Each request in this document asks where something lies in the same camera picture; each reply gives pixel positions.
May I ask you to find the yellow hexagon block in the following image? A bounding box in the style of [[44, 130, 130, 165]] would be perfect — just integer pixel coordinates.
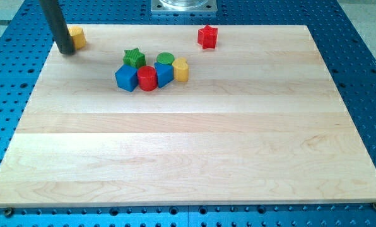
[[68, 26, 86, 50]]

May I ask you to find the blue triangle block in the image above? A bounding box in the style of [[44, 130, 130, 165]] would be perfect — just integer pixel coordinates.
[[154, 62, 173, 88]]

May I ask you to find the yellow heart block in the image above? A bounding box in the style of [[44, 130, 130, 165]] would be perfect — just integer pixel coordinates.
[[172, 57, 189, 82]]

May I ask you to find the red cylinder block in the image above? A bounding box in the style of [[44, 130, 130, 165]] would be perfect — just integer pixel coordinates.
[[137, 66, 158, 91]]

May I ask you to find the green cylinder block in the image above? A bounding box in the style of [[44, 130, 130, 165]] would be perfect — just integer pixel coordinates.
[[156, 52, 175, 65]]

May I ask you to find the wooden board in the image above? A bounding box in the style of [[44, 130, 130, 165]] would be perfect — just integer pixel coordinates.
[[0, 25, 376, 207]]

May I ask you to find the blue cube block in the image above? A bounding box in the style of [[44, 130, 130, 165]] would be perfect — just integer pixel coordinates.
[[115, 64, 138, 92]]

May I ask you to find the green star block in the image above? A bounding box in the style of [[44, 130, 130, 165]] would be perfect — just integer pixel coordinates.
[[123, 48, 146, 69]]

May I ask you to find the red star block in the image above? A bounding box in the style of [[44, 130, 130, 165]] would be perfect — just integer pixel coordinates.
[[197, 25, 218, 49]]

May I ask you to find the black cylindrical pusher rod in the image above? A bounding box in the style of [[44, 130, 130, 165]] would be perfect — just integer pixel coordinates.
[[39, 0, 76, 55]]

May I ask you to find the blue perforated table plate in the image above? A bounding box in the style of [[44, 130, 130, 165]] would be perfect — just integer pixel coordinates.
[[0, 1, 376, 226]]

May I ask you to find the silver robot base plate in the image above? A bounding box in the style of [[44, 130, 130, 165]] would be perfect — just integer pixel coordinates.
[[151, 0, 218, 13]]

